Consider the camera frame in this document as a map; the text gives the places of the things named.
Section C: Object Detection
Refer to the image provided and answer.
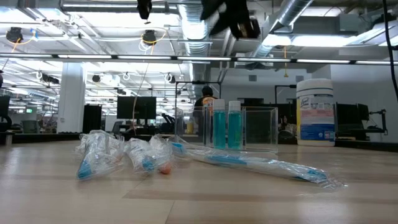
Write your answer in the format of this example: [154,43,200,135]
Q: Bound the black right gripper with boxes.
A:
[200,0,249,35]

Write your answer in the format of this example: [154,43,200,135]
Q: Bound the clear acrylic organizer box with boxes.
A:
[174,105,279,154]

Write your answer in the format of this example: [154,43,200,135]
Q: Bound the teal mouthwash bottle white cap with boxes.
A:
[213,99,227,149]
[228,100,243,150]

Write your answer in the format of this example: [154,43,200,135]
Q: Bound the blue white toothbrush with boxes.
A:
[169,138,348,191]

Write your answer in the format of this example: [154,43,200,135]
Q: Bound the toothpaste tube blue cap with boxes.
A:
[124,138,158,175]

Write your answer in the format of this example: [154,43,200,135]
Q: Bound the clear plastic packets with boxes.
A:
[74,129,126,181]

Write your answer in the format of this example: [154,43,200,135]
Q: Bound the toothpaste tube orange cap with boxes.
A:
[149,134,175,175]

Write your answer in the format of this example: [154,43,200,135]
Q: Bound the person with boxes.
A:
[192,86,218,134]

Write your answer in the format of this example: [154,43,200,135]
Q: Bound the black background monitor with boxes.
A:
[116,96,157,121]

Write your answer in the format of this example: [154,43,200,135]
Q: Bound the white building pillar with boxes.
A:
[57,62,86,134]

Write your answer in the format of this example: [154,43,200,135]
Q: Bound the black cabinet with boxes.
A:
[82,104,103,134]

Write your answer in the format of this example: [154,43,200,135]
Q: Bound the white disinfectant wipes canister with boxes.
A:
[295,78,336,147]

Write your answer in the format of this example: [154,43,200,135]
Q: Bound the black ceiling cable reel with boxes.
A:
[6,27,24,44]
[142,30,157,47]

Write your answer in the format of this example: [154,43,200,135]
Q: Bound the silver ventilation duct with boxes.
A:
[253,0,314,58]
[177,0,213,63]

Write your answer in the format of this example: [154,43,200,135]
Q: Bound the black aluminium rig frame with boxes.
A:
[0,53,398,66]

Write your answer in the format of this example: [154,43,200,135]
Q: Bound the yellow hanging cord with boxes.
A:
[282,45,289,78]

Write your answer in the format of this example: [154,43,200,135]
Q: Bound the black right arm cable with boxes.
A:
[382,0,398,102]

